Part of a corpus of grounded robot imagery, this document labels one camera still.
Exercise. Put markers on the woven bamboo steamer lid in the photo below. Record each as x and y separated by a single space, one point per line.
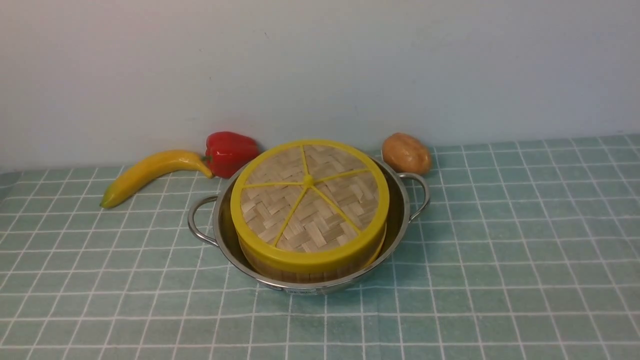
309 181

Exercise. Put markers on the yellow banana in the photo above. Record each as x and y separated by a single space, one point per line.
150 168

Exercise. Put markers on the brown potato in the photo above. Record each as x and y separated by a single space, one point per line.
406 154

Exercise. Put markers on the red bell pepper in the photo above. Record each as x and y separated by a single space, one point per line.
227 152

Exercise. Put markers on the stainless steel pot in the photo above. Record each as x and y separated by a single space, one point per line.
225 238

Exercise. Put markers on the bamboo steamer basket yellow rim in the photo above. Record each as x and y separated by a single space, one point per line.
312 253

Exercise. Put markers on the green checkered tablecloth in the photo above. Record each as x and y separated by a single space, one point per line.
529 250

